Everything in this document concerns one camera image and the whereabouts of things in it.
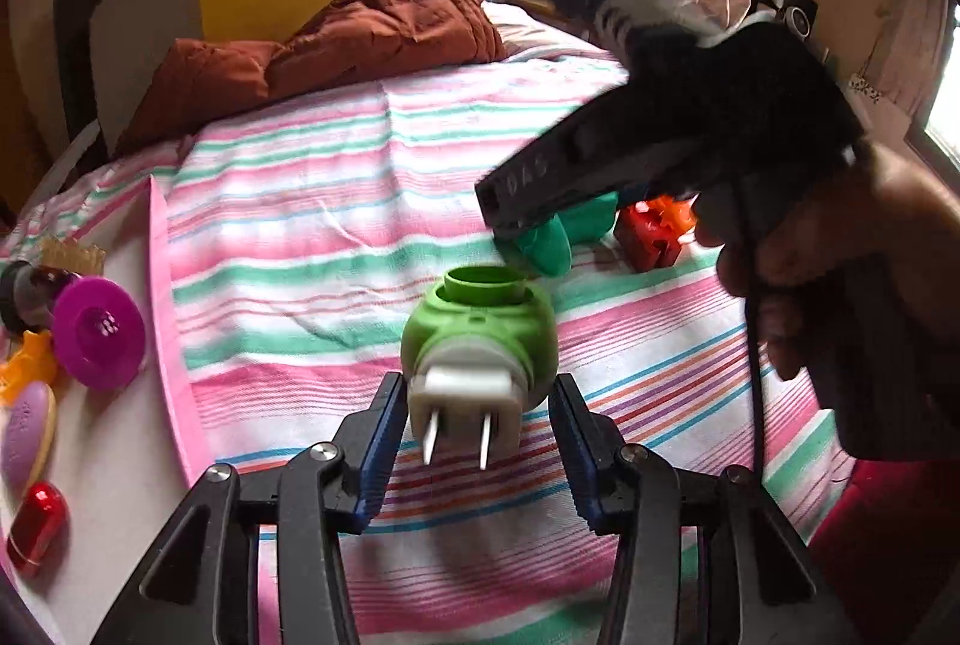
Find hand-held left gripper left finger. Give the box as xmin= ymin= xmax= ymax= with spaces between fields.
xmin=90 ymin=371 xmax=410 ymax=645

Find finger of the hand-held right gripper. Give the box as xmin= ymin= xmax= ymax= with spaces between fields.
xmin=475 ymin=90 xmax=668 ymax=241

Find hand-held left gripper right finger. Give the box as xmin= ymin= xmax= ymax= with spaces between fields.
xmin=550 ymin=373 xmax=860 ymax=645

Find teal plastic toy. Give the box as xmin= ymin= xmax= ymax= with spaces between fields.
xmin=499 ymin=187 xmax=623 ymax=277

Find green plug-in device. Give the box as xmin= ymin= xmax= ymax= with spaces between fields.
xmin=401 ymin=265 xmax=557 ymax=470

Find white tray with pink edge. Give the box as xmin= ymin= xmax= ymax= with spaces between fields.
xmin=0 ymin=174 xmax=218 ymax=645

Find magenta round disc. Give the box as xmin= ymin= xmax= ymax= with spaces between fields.
xmin=51 ymin=275 xmax=147 ymax=391

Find red metallic capsule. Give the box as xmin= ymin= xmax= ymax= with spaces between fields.
xmin=6 ymin=480 xmax=70 ymax=578

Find purple oval case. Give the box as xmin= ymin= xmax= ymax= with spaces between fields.
xmin=0 ymin=381 xmax=57 ymax=503

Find amber hair claw clip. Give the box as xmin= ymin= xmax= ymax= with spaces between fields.
xmin=37 ymin=238 xmax=106 ymax=276

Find person's right hand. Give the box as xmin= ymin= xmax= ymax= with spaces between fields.
xmin=690 ymin=142 xmax=960 ymax=462

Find orange building blocks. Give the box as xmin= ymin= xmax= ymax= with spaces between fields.
xmin=613 ymin=195 xmax=695 ymax=275

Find pale pink pillow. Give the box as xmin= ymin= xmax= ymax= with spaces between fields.
xmin=480 ymin=0 xmax=623 ymax=65

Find brown quilted duvet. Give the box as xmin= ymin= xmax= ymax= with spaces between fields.
xmin=116 ymin=0 xmax=507 ymax=155

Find striped bed blanket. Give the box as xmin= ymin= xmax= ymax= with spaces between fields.
xmin=0 ymin=41 xmax=863 ymax=645

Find person's red trouser leg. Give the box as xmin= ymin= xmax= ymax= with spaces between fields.
xmin=806 ymin=457 xmax=960 ymax=616

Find yellow-orange plastic piece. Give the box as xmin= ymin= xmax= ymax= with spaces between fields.
xmin=0 ymin=330 xmax=59 ymax=406

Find black round bottle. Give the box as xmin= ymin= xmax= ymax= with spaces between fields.
xmin=0 ymin=261 xmax=80 ymax=335

